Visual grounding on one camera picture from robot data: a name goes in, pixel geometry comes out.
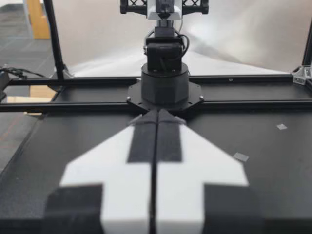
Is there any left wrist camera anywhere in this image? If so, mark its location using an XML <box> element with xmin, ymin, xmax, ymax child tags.
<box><xmin>147</xmin><ymin>0</ymin><xmax>182</xmax><ymax>21</ymax></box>

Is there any black frame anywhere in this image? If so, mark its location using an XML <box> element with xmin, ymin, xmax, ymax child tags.
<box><xmin>0</xmin><ymin>0</ymin><xmax>312</xmax><ymax>114</ymax></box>

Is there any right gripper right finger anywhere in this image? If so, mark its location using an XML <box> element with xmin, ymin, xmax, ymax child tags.
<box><xmin>156</xmin><ymin>109</ymin><xmax>267</xmax><ymax>234</ymax></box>

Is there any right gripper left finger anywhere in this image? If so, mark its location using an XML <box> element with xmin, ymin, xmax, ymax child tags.
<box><xmin>45</xmin><ymin>109</ymin><xmax>157</xmax><ymax>234</ymax></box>

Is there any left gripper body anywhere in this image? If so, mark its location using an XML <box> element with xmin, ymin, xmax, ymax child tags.
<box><xmin>120</xmin><ymin>0</ymin><xmax>210</xmax><ymax>15</ymax></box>

